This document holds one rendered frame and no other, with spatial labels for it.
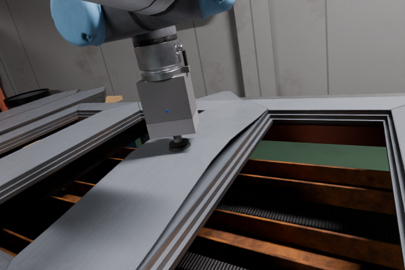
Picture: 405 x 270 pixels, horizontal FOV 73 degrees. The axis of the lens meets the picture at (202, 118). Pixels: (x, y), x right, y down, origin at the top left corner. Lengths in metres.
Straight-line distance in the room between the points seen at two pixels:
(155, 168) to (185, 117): 0.10
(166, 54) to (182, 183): 0.20
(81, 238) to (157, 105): 0.22
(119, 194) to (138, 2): 0.31
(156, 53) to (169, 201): 0.22
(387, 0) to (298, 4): 0.66
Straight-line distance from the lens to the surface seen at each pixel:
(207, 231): 0.62
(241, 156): 0.55
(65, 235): 0.45
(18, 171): 0.77
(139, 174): 0.49
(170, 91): 0.46
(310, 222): 0.82
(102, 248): 0.40
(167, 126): 0.48
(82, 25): 0.36
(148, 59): 0.46
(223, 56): 2.84
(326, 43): 2.73
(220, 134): 0.56
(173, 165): 0.47
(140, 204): 0.42
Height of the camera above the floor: 1.09
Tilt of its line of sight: 19 degrees down
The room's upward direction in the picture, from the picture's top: 11 degrees counter-clockwise
